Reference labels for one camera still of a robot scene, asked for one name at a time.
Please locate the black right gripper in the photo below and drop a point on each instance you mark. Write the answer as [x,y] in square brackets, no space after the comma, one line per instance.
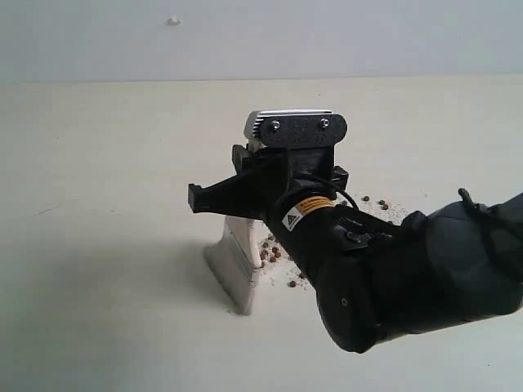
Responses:
[292,191]

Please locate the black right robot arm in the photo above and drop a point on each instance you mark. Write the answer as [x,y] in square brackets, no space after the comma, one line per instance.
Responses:
[375,281]

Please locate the white wooden paint brush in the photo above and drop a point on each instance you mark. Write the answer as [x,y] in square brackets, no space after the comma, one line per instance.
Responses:
[235,262]

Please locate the small white wall fixture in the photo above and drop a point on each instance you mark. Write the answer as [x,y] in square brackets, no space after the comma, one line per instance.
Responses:
[173,21]

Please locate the brown beans and rice grains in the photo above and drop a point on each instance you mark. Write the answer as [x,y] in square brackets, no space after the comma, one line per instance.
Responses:
[314,230]

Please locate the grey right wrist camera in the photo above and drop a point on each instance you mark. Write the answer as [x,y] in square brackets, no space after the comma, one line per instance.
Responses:
[295,128]

